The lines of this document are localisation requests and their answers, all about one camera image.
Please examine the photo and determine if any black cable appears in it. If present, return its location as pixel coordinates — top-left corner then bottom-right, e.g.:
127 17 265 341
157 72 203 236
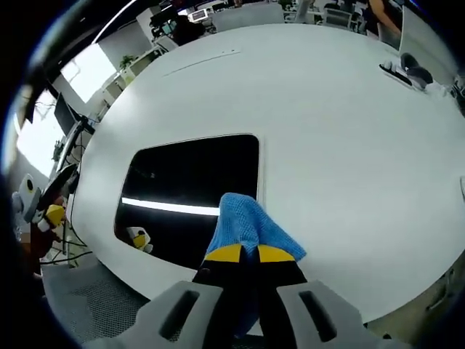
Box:
39 217 96 263

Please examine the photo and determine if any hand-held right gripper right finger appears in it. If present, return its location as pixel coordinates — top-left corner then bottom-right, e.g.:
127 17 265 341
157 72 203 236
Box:
256 244 411 349

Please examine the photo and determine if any grey rounded device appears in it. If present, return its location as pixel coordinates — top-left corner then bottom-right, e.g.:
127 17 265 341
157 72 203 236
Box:
399 52 435 88

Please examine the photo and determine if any black mirror with white frame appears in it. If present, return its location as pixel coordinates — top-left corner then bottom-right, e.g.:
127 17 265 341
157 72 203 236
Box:
113 132 268 273

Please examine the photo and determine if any curved ceiling light strip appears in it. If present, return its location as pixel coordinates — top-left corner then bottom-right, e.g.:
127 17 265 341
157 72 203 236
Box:
94 0 145 39

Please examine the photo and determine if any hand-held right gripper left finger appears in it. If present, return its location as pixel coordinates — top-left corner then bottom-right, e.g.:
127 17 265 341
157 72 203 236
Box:
82 243 259 349

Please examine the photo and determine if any black power strip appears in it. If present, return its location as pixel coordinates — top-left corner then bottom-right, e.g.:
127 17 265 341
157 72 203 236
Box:
379 63 413 87

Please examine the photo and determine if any black computer monitor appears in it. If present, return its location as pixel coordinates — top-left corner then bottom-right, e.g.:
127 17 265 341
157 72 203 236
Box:
53 92 83 135

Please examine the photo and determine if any white cable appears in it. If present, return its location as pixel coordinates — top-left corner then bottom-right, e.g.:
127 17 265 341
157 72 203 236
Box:
423 81 458 98

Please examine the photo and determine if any grey mesh office chair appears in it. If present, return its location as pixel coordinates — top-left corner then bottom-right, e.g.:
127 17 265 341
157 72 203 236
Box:
41 260 262 349

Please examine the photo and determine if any person's left hand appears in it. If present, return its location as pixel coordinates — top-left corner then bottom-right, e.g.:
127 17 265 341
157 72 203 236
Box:
31 222 61 263

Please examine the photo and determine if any blue cleaning cloth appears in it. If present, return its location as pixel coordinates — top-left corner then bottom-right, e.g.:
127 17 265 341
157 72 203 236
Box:
205 192 307 337

